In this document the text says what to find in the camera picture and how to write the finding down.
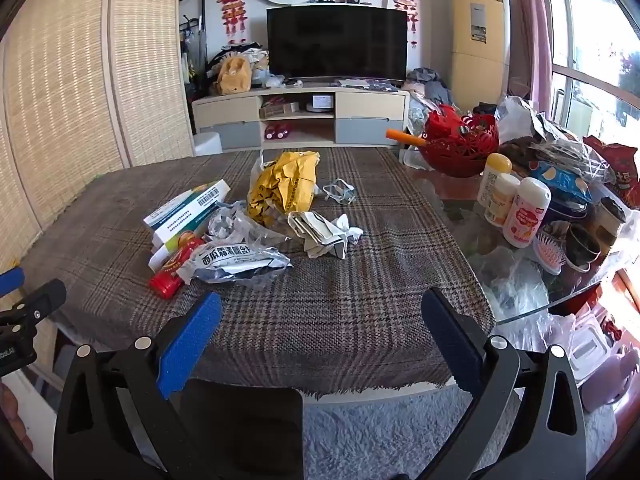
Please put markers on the grey shaggy rug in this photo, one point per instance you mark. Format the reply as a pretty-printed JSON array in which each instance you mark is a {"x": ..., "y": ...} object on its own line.
[{"x": 375, "y": 435}]

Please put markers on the white plastic bag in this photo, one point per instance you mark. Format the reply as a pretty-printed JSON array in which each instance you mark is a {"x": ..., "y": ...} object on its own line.
[{"x": 515, "y": 115}]

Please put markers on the white stool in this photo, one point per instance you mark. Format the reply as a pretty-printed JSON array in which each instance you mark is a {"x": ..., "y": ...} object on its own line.
[{"x": 207, "y": 144}]

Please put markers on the brown paper cup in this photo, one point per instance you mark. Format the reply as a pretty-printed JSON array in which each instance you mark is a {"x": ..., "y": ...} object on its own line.
[{"x": 610, "y": 220}]

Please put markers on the lavender plastic container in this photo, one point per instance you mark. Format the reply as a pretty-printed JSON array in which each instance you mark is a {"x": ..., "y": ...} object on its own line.
[{"x": 607, "y": 385}]

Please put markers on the red openwork basket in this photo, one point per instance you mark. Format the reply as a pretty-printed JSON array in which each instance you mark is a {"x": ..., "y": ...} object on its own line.
[{"x": 460, "y": 157}]

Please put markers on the red snack bag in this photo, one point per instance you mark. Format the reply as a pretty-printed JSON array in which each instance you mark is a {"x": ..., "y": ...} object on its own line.
[{"x": 620, "y": 170}]

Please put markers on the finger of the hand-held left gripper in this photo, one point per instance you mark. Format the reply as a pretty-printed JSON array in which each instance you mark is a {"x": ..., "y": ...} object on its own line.
[
  {"x": 42, "y": 300},
  {"x": 11, "y": 280}
]

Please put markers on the plaid tablecloth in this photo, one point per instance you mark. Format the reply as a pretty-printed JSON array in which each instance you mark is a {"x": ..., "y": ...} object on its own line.
[{"x": 325, "y": 285}]

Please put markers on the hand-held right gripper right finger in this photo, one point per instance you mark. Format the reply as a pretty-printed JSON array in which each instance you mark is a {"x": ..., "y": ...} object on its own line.
[{"x": 450, "y": 340}]

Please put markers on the small cardboard box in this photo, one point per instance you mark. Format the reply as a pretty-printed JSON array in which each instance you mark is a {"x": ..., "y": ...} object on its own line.
[{"x": 277, "y": 110}]

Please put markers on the clear plastic bag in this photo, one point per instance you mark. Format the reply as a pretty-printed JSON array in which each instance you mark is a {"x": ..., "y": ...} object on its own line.
[{"x": 520, "y": 290}]

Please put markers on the white green medicine box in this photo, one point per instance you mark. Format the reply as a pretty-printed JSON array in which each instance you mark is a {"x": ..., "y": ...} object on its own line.
[
  {"x": 190, "y": 205},
  {"x": 175, "y": 234}
]

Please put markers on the person's left hand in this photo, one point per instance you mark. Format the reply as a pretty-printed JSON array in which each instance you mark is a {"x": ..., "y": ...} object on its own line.
[{"x": 12, "y": 417}]

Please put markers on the yellow paper bag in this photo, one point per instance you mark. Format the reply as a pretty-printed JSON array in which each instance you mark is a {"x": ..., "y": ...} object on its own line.
[{"x": 290, "y": 185}]

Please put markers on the yellow plush bag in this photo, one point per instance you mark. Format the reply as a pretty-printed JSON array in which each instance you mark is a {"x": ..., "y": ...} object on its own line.
[{"x": 234, "y": 77}]

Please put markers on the beige standing air conditioner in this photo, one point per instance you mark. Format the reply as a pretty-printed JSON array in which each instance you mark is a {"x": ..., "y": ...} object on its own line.
[{"x": 477, "y": 60}]

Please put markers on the silver foil packet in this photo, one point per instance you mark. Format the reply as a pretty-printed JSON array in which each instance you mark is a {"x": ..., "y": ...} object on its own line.
[{"x": 235, "y": 265}]

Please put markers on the black coat rack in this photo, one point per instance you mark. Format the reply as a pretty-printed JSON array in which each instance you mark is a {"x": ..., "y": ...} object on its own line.
[{"x": 202, "y": 10}]

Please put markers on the pile of clothes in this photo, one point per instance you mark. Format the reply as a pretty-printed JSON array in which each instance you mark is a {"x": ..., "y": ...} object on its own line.
[{"x": 430, "y": 85}]

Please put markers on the window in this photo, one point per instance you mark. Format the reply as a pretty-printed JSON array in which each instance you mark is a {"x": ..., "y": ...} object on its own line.
[{"x": 595, "y": 60}]

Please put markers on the woven folding screen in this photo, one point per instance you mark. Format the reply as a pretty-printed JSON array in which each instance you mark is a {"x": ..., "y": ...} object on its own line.
[{"x": 75, "y": 110}]

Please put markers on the pink hair brush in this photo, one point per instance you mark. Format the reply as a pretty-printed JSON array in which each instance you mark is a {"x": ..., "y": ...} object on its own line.
[{"x": 547, "y": 255}]

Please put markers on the small white bottle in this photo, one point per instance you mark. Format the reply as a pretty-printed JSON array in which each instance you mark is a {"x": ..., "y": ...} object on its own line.
[{"x": 500, "y": 200}]

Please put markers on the black television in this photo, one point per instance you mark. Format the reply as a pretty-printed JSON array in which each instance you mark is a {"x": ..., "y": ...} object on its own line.
[{"x": 335, "y": 42}]

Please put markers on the white storage box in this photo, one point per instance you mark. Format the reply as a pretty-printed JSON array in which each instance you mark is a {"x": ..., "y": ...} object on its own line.
[{"x": 590, "y": 350}]

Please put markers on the pink label white bottle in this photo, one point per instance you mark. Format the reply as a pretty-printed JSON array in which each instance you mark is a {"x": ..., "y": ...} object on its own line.
[{"x": 525, "y": 215}]

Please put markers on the black trash bin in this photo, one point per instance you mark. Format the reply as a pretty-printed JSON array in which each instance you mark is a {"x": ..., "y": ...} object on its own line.
[{"x": 250, "y": 435}]

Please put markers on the small clear plastic wrapper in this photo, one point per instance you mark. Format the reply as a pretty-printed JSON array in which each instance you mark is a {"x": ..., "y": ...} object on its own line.
[{"x": 340, "y": 191}]

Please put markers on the red drink bottles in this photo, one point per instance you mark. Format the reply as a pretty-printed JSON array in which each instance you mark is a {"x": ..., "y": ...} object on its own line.
[{"x": 277, "y": 131}]

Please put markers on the beige grey television cabinet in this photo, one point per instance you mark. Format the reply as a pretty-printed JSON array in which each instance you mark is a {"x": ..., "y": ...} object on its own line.
[{"x": 370, "y": 107}]

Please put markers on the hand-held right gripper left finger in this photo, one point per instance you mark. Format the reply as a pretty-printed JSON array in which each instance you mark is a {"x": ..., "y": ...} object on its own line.
[{"x": 190, "y": 345}]

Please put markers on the dark blue bowl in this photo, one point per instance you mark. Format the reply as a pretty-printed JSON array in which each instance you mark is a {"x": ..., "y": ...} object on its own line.
[{"x": 567, "y": 210}]

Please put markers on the white paper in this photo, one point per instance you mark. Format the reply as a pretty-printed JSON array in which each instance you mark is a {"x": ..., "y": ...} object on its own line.
[{"x": 320, "y": 235}]

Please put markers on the yellow capped white bottle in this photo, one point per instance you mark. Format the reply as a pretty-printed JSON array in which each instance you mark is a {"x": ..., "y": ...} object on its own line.
[{"x": 492, "y": 175}]

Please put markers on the red yellow tube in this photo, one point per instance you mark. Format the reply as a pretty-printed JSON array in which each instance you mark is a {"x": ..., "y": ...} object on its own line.
[{"x": 172, "y": 272}]

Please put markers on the pink curtain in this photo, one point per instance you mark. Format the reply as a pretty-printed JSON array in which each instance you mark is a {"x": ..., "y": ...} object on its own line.
[{"x": 530, "y": 35}]

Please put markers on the white device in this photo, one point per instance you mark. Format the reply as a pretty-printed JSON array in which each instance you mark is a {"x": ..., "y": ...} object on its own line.
[{"x": 320, "y": 103}]

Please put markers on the blue chip bag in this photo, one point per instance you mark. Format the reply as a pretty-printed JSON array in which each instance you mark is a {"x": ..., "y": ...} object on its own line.
[{"x": 562, "y": 180}]

